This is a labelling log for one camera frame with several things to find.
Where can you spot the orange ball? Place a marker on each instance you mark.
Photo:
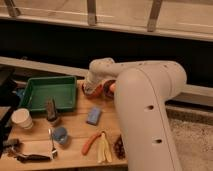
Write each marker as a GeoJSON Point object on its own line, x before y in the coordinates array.
{"type": "Point", "coordinates": [112, 88]}

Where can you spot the blue cup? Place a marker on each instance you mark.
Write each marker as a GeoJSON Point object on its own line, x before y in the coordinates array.
{"type": "Point", "coordinates": [60, 135]}

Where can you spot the green plastic tray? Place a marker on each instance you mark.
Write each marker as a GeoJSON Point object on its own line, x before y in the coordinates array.
{"type": "Point", "coordinates": [62, 89]}

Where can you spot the yellow banana peel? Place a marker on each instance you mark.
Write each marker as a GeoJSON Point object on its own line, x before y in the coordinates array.
{"type": "Point", "coordinates": [104, 153]}

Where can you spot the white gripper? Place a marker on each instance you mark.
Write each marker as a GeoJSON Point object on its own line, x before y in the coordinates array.
{"type": "Point", "coordinates": [91, 82]}

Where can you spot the dark grape bunch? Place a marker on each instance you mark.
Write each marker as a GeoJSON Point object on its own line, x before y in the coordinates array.
{"type": "Point", "coordinates": [119, 148]}

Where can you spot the blue sponge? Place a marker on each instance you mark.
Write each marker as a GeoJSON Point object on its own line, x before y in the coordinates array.
{"type": "Point", "coordinates": [94, 116]}

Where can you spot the orange carrot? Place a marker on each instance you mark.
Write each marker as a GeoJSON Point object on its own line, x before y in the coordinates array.
{"type": "Point", "coordinates": [87, 145]}

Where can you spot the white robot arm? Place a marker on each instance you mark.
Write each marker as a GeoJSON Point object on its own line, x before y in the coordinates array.
{"type": "Point", "coordinates": [141, 90]}

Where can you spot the dark red bowl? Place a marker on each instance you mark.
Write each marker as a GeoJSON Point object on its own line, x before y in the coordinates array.
{"type": "Point", "coordinates": [106, 89]}

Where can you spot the black handled tool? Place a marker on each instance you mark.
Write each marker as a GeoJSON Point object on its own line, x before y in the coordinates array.
{"type": "Point", "coordinates": [32, 158]}

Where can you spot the brown brush block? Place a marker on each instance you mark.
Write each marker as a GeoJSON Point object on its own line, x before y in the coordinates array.
{"type": "Point", "coordinates": [52, 114]}

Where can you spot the white paper cup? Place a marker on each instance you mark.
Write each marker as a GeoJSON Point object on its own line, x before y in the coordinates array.
{"type": "Point", "coordinates": [22, 118]}

